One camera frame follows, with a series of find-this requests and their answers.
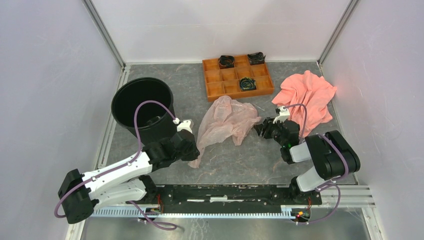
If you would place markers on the black bag roll front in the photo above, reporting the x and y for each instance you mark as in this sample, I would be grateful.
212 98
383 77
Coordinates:
247 84

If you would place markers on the pink translucent trash bag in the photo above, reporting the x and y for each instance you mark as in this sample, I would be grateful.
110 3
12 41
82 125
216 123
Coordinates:
225 118

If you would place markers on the salmon pink cloth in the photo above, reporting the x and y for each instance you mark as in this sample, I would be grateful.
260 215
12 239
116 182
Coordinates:
308 96

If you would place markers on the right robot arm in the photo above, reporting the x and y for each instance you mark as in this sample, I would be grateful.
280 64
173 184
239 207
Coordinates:
332 157

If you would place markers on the white slotted cable duct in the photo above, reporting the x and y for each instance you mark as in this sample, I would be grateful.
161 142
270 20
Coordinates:
133 212

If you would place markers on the black plastic trash bin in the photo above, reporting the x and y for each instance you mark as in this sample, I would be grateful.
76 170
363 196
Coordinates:
145 104

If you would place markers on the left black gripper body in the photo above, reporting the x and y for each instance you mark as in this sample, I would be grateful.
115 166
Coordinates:
189 155

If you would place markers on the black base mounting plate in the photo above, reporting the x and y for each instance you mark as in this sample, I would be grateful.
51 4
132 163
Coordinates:
227 199

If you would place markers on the black bag roll left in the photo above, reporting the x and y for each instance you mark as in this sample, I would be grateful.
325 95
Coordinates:
226 61

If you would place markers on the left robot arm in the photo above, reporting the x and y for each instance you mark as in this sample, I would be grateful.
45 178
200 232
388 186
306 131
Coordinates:
80 194

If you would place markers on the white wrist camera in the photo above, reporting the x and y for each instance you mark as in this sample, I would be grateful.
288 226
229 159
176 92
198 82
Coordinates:
283 114
186 124

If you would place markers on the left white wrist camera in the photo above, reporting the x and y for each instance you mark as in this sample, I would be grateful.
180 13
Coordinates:
186 124

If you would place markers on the orange compartment tray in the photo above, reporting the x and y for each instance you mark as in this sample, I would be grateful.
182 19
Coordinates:
225 82

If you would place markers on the black bag roll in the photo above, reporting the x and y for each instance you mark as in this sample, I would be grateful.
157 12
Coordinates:
226 61
247 84
257 58

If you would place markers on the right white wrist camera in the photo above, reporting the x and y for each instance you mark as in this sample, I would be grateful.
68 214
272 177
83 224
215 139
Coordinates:
283 114

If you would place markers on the black bag roll right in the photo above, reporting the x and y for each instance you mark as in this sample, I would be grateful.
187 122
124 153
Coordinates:
257 58

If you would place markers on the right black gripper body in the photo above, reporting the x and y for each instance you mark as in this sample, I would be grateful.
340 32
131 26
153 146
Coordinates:
273 131

